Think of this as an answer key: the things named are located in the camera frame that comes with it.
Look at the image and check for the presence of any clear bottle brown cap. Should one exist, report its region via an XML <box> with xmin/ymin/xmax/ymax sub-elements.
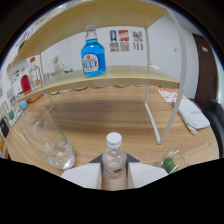
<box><xmin>28</xmin><ymin>64</ymin><xmax>44</xmax><ymax>91</ymax></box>

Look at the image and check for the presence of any wall posters row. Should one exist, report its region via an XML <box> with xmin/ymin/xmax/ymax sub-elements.
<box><xmin>109</xmin><ymin>29</ymin><xmax>145</xmax><ymax>53</ymax></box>

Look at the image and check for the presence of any light blue cup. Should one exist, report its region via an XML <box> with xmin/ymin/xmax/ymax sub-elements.
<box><xmin>19</xmin><ymin>99</ymin><xmax>29</xmax><ymax>111</ymax></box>

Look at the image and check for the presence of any glass bowl of limes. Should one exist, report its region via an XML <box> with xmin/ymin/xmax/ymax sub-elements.
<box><xmin>156</xmin><ymin>149</ymin><xmax>190</xmax><ymax>175</ymax></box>

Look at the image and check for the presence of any clear glass tumbler with ice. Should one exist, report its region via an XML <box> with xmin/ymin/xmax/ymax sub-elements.
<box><xmin>20</xmin><ymin>106</ymin><xmax>77</xmax><ymax>171</ymax></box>

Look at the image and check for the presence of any clear bottle white cap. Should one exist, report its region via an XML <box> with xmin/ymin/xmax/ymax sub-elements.
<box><xmin>101</xmin><ymin>131</ymin><xmax>128</xmax><ymax>180</ymax></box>

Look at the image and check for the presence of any white fabric pouch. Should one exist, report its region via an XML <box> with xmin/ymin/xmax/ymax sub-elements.
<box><xmin>174</xmin><ymin>97</ymin><xmax>211</xmax><ymax>136</ymax></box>

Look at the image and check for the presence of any brown door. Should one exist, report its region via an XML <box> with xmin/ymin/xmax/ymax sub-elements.
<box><xmin>192</xmin><ymin>33</ymin><xmax>216</xmax><ymax>110</ymax></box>

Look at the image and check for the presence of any blue liquid bottle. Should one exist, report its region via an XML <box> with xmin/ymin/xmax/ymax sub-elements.
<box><xmin>80</xmin><ymin>24</ymin><xmax>108</xmax><ymax>78</ymax></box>

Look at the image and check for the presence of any black sofa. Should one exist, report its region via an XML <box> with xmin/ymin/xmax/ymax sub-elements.
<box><xmin>203</xmin><ymin>96</ymin><xmax>224</xmax><ymax>155</ymax></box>

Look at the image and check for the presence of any two-tier wooden shelf rack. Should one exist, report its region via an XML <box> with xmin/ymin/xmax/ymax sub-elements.
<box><xmin>6</xmin><ymin>0</ymin><xmax>188</xmax><ymax>145</ymax></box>

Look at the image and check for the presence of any orange printed paper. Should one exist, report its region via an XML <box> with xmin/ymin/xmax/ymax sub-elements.
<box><xmin>157</xmin><ymin>87</ymin><xmax>183</xmax><ymax>104</ymax></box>

